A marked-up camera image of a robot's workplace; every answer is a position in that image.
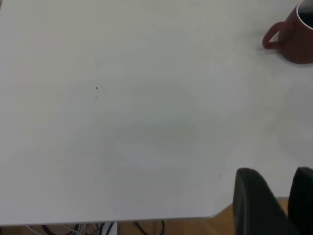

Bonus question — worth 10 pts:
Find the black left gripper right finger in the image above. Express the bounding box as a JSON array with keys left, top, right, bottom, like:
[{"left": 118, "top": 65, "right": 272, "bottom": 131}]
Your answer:
[{"left": 288, "top": 166, "right": 313, "bottom": 235}]

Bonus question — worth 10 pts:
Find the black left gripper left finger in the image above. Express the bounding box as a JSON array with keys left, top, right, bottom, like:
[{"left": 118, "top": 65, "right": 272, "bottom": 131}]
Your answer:
[{"left": 232, "top": 167, "right": 304, "bottom": 235}]

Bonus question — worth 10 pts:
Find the white floor cable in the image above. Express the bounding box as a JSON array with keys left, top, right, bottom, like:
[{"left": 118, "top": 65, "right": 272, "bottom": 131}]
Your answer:
[{"left": 25, "top": 224, "right": 87, "bottom": 235}]

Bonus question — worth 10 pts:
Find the red ceramic mug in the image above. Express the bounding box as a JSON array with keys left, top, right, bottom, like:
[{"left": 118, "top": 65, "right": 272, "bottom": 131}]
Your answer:
[{"left": 262, "top": 0, "right": 313, "bottom": 65}]

